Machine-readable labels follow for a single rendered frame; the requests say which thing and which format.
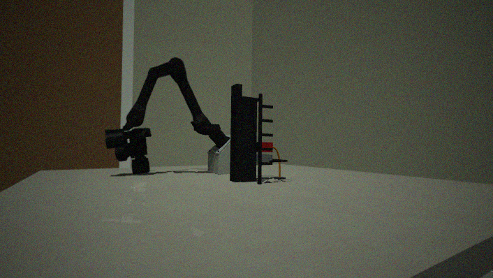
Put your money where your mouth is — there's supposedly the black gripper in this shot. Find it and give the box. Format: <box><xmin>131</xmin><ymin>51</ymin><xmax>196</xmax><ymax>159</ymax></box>
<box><xmin>130</xmin><ymin>143</ymin><xmax>149</xmax><ymax>174</ymax></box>

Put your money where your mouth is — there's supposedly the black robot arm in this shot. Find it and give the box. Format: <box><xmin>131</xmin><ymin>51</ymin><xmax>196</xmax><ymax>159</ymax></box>
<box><xmin>105</xmin><ymin>57</ymin><xmax>230</xmax><ymax>161</ymax></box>

